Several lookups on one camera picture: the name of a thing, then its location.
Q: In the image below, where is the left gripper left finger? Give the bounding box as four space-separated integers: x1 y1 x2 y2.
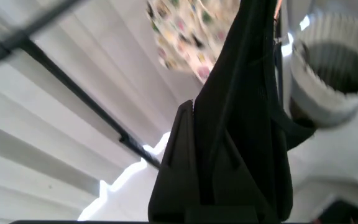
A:
148 99 202 223

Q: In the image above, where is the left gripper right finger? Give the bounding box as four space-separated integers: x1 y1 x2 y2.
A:
211 129 279 223

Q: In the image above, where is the black garment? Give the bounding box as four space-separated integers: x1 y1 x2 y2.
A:
193 0 317 222

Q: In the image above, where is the cream printed garment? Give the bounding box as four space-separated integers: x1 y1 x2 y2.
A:
145 0 241 84

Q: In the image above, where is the black clothes rack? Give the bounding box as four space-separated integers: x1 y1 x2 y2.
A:
0 0 162 170

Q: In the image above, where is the white laundry basket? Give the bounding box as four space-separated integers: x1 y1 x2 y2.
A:
289 12 358 129

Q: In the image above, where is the white curtain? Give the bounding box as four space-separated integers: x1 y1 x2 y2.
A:
0 0 204 223

